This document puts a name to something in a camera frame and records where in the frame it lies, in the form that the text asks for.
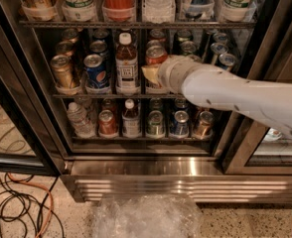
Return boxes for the blue redbull can back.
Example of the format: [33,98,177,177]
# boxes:
[214,33,228,45]

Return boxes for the gold can bottom shelf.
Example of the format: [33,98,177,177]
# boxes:
[193,111,215,137]

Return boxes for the green can back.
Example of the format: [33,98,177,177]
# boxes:
[174,29,193,43]

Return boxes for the tan bottle top left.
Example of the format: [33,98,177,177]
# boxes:
[22,0,58,21]

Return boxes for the right fridge glass door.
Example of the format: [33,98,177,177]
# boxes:
[216,0,292,175]

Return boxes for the green can bottom shelf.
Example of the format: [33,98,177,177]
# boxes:
[147,110,164,136]

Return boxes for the blue can bottom shelf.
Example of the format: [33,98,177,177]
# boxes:
[170,110,189,137]

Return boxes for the clear water bottle top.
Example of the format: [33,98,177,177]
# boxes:
[142,0,176,24]

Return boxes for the red coke can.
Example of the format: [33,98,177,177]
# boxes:
[146,40,162,50]
[148,29,166,43]
[146,46,168,65]

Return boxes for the orange cable on floor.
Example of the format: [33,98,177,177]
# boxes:
[5,172,55,238]

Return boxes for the blue redbull can front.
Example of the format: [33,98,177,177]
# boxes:
[218,53,237,71]

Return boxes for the blue pepsi can front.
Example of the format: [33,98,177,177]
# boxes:
[83,54,109,89]

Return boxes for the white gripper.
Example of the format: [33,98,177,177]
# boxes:
[142,56,202,94]

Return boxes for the blue redbull can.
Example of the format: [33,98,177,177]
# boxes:
[205,43,228,64]
[214,33,228,45]
[218,53,237,71]

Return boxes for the gold can back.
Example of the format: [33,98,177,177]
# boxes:
[62,28,79,43]

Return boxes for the red can bottom shelf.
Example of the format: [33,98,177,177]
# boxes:
[98,109,117,135]

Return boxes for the blue pepsi can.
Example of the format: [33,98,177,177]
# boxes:
[83,54,109,89]
[92,29,109,42]
[89,41,108,57]

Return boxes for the left fridge glass door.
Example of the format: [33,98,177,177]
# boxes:
[0,0,68,177]

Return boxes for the black cables on floor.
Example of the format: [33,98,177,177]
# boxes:
[0,172,65,238]

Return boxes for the red coke can front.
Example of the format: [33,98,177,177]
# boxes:
[146,46,168,65]

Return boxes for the red coke can back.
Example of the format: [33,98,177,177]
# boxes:
[148,29,166,43]

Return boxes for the tea bottle bottom shelf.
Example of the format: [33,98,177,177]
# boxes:
[122,99,141,138]

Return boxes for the gold can front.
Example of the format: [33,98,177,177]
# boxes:
[50,55,78,89]

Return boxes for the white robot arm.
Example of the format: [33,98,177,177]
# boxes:
[142,56,292,138]

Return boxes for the clear plastic bubble wrap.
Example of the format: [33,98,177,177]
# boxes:
[92,194,203,238]

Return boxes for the clear water bottle bottom shelf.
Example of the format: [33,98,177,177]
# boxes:
[67,102,95,138]

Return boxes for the fridge glass door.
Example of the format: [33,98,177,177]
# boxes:
[216,0,292,175]
[0,0,68,177]

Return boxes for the blue pepsi can back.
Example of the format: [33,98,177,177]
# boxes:
[92,29,109,42]

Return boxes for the brown tea bottle middle shelf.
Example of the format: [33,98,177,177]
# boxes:
[115,33,139,92]

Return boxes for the steel fridge base grille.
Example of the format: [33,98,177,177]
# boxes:
[61,157,292,203]

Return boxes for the red coca-cola bottle top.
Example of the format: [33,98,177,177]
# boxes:
[104,0,135,22]

